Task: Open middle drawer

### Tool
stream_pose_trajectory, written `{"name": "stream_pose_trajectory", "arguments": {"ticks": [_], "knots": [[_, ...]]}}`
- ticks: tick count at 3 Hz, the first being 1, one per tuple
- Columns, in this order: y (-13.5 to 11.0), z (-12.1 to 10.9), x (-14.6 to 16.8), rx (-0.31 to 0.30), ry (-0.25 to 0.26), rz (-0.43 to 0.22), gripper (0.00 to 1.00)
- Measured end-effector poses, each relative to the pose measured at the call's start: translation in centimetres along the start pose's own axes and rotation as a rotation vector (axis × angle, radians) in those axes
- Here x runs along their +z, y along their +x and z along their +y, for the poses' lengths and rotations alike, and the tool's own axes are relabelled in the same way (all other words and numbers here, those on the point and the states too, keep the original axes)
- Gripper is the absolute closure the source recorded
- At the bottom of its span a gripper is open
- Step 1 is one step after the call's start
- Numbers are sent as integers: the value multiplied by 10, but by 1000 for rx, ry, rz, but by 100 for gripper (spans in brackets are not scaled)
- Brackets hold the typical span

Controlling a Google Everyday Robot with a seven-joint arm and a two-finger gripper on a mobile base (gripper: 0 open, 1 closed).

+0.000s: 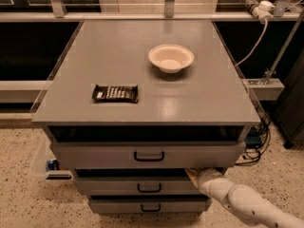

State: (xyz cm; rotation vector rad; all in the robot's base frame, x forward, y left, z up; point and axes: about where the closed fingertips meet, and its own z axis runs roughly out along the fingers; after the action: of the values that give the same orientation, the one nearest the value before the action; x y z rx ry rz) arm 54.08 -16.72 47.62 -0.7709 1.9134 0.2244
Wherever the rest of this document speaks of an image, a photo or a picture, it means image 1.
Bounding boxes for grey drawer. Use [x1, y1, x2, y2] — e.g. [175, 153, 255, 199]
[50, 142, 245, 169]
[88, 196, 211, 214]
[74, 177, 199, 196]

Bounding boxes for grey top drawer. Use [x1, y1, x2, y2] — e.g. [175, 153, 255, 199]
[50, 142, 245, 169]

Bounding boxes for grey drawer cabinet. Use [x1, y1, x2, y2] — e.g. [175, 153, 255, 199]
[33, 20, 259, 201]

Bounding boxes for grey bottom drawer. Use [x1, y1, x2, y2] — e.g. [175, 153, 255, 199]
[88, 196, 211, 214]

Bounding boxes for dark cabinet at right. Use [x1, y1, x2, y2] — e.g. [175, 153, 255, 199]
[275, 51, 304, 149]

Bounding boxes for black candy bar wrapper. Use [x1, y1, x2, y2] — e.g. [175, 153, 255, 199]
[92, 85, 139, 104]

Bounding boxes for blue soda can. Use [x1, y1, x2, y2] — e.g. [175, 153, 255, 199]
[46, 159, 60, 172]

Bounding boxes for clear plastic bin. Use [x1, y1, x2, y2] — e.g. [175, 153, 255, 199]
[29, 138, 73, 185]

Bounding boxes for white power strip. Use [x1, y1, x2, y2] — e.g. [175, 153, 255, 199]
[239, 0, 275, 24]

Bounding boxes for metal diagonal strut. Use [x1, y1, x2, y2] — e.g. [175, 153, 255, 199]
[260, 9, 304, 85]

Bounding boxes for black floor cables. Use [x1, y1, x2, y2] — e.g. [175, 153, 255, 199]
[235, 112, 273, 167]

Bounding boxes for white power cable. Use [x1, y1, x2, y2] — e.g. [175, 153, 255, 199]
[234, 18, 270, 68]

